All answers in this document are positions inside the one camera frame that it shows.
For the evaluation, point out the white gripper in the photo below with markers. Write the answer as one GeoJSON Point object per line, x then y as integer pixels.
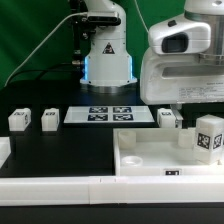
{"type": "Point", "coordinates": [179, 79]}

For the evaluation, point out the white square tabletop part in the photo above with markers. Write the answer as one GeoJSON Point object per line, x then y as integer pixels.
{"type": "Point", "coordinates": [159, 152]}

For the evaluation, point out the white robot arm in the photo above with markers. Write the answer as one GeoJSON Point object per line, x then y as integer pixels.
{"type": "Point", "coordinates": [108, 66]}

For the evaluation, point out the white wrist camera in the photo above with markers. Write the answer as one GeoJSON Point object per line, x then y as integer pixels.
{"type": "Point", "coordinates": [179, 35]}

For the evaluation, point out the white marker base plate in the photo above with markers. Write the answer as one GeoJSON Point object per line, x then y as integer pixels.
{"type": "Point", "coordinates": [108, 114]}

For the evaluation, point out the black camera stand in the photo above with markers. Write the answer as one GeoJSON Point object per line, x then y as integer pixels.
{"type": "Point", "coordinates": [80, 37]}

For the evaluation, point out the white left obstacle rail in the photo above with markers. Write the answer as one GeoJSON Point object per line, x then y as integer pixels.
{"type": "Point", "coordinates": [5, 149]}

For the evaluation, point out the white obstacle rail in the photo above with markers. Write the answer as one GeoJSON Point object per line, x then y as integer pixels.
{"type": "Point", "coordinates": [111, 190]}
{"type": "Point", "coordinates": [5, 149]}

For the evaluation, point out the white front obstacle rail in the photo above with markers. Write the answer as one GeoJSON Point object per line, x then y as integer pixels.
{"type": "Point", "coordinates": [111, 190]}

